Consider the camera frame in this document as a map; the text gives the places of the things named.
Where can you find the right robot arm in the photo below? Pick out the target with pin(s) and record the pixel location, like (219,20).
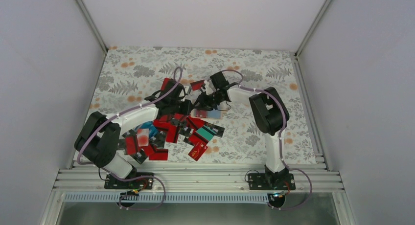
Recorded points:
(270,115)

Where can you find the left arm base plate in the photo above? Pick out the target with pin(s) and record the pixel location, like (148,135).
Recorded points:
(112,183)

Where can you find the black vip card upper right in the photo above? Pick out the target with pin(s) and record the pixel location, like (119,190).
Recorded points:
(219,131)

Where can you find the red card bottom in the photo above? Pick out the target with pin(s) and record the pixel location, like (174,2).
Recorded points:
(161,156)

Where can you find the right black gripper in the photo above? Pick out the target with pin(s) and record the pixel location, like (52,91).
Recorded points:
(204,103)

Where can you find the floral table mat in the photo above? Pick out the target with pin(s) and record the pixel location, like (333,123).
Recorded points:
(132,73)

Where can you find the beige leather card holder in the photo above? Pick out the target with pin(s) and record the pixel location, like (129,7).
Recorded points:
(214,114)

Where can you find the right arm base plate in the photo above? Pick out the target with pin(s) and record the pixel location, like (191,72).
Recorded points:
(263,182)

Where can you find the blue card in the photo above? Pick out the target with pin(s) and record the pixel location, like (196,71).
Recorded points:
(152,130)

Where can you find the teal card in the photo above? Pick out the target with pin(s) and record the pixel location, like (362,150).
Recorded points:
(206,133)

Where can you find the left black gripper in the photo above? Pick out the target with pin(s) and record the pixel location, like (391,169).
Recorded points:
(186,110)

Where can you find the red card top right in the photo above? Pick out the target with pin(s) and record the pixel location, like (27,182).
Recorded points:
(198,85)

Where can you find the red card black stripe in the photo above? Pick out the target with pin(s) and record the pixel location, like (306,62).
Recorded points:
(201,113)

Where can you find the aluminium rail frame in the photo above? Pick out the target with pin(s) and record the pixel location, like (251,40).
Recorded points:
(195,183)

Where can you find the white card red spot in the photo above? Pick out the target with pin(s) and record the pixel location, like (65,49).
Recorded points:
(143,137)

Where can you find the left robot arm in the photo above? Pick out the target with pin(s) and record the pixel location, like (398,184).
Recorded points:
(99,136)

